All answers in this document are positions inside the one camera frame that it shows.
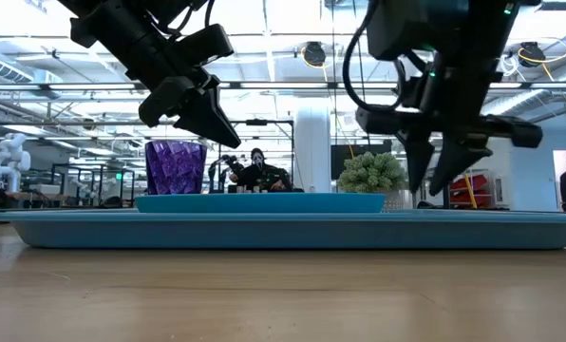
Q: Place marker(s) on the potted green plant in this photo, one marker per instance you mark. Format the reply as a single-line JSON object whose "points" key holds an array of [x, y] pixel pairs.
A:
{"points": [[371, 173]]}

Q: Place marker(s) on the blue plastic plate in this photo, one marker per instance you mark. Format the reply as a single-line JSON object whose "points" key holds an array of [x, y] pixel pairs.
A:
{"points": [[264, 203]]}

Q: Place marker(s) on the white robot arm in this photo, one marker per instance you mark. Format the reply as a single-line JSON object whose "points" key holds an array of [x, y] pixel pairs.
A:
{"points": [[12, 161]]}

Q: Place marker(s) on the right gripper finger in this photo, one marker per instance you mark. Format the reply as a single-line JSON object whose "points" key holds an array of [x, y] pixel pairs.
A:
{"points": [[417, 157], [458, 159]]}

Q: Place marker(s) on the black frame robot station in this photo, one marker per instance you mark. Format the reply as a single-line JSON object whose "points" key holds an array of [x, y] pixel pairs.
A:
{"points": [[264, 122]]}

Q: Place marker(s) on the purple faceted plastic cup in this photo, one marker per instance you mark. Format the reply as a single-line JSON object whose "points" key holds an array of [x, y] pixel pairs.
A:
{"points": [[176, 166]]}

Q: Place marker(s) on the black wall display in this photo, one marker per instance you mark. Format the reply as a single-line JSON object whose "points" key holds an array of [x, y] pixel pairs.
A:
{"points": [[354, 159]]}

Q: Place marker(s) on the blue plastic tray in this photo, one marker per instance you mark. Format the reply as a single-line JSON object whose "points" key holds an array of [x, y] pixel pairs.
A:
{"points": [[283, 233]]}

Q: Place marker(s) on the white building column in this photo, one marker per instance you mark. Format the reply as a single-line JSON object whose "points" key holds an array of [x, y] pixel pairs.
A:
{"points": [[312, 142]]}

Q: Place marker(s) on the black frame workcell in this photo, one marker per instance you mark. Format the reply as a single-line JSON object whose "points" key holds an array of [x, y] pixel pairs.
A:
{"points": [[100, 167]]}

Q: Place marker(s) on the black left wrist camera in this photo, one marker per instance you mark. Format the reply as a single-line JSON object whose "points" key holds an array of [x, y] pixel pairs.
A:
{"points": [[207, 43]]}

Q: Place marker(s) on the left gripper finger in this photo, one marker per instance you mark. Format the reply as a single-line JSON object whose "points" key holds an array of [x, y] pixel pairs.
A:
{"points": [[164, 100], [207, 119]]}

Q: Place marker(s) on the long ceiling light bar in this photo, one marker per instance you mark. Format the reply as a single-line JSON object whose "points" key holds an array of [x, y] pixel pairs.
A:
{"points": [[74, 86]]}

